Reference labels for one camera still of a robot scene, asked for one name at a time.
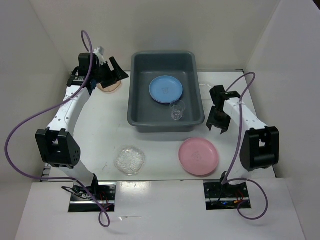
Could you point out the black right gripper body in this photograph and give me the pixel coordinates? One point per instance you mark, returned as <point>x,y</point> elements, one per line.
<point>222,116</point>

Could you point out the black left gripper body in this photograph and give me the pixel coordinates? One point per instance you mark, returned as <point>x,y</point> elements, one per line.
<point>102,73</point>

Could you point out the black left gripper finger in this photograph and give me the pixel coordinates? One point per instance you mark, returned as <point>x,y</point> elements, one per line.
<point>117,73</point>
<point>108,81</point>

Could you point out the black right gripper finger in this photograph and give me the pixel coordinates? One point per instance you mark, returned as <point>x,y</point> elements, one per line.
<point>212,118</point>
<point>225,125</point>

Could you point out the clear plastic cup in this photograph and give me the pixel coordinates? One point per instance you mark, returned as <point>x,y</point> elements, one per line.
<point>177,109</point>

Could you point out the blue plastic plate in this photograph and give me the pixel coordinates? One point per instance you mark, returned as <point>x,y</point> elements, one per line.
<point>166,89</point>

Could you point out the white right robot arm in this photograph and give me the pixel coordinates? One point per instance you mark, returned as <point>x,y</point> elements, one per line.
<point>257,144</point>

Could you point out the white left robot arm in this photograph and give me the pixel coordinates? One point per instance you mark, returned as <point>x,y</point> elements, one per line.
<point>56,143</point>

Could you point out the grey plastic bin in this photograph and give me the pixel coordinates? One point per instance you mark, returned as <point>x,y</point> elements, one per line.
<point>150,116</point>

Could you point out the peach square dish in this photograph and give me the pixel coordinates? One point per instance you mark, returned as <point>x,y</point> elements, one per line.
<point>111,89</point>

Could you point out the pink plastic plate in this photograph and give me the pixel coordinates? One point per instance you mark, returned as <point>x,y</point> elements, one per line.
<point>198,156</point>

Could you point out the clear textured square dish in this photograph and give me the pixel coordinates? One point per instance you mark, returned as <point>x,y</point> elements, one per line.
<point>129,160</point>

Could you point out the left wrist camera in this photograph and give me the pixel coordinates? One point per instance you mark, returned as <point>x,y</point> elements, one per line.
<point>99,52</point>

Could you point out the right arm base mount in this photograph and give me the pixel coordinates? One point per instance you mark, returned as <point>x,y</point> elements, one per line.
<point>225,197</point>

